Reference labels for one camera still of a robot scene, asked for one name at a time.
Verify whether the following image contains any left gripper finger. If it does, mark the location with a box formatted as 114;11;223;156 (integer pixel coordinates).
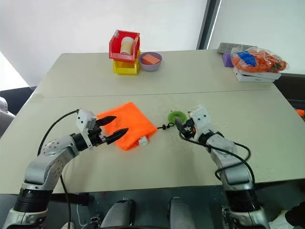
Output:
96;115;118;127
105;128;130;145

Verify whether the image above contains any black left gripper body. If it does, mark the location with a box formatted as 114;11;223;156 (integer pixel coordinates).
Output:
87;120;107;147

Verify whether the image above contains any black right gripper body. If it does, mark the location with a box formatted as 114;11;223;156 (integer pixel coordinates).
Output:
182;117;197;139

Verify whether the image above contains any green fuzzy ring charm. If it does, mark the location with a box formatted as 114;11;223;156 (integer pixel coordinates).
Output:
167;110;187;124

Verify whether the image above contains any orange fabric pouch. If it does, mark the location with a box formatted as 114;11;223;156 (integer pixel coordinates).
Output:
96;102;158;152

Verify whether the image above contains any yellow plastic bin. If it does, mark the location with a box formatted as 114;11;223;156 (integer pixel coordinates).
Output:
112;50;142;75

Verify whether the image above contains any purple bowl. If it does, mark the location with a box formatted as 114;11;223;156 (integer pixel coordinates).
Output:
138;52;163;72

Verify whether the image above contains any red plastic bin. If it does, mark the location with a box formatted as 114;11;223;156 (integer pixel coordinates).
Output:
109;29;141;63

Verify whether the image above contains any orange block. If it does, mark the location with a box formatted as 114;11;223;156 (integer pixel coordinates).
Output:
142;54;161;65

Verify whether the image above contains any beige tape roll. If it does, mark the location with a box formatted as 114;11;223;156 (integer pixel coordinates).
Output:
120;36;137;55

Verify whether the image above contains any dark rounded shape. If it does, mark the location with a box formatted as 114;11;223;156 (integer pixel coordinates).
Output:
99;198;137;229
169;197;196;229

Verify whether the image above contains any white flat box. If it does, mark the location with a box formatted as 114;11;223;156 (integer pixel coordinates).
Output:
233;66;282;83

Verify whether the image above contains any grey ribbed tray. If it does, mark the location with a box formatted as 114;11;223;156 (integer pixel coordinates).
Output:
217;42;258;54

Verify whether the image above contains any dark sofa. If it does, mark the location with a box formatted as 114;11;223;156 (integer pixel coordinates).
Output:
0;86;38;115

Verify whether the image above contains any grey cushion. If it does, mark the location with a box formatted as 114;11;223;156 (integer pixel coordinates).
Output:
0;96;16;138

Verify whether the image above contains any plastic bag of orange items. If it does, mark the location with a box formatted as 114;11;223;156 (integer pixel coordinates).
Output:
231;47;290;73

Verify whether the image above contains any dark cabinet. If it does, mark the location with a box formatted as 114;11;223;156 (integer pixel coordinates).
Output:
273;73;305;109

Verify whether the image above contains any black shoe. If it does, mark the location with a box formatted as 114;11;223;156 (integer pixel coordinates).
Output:
284;202;305;228

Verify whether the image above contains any black pouch cord with clasp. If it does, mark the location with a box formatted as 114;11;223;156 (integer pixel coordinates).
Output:
155;122;175;131

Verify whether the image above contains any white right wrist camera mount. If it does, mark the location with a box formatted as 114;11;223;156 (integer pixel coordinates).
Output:
190;104;212;139

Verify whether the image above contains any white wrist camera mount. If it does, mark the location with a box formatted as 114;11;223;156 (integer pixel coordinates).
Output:
76;108;97;137
190;104;212;139

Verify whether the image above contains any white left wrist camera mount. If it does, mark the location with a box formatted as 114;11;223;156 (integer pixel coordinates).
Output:
76;108;97;137

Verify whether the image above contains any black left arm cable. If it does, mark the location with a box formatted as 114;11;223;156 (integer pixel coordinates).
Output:
37;109;81;229

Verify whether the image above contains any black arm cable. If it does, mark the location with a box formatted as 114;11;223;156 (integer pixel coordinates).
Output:
180;132;256;187
37;109;81;229

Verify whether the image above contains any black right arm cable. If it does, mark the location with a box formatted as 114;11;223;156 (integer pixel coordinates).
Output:
180;132;256;187

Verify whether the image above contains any thin white cable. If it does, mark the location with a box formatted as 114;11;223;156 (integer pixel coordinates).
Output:
75;204;89;227

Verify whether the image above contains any grey window frame post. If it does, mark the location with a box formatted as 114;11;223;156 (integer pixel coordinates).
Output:
196;0;223;51

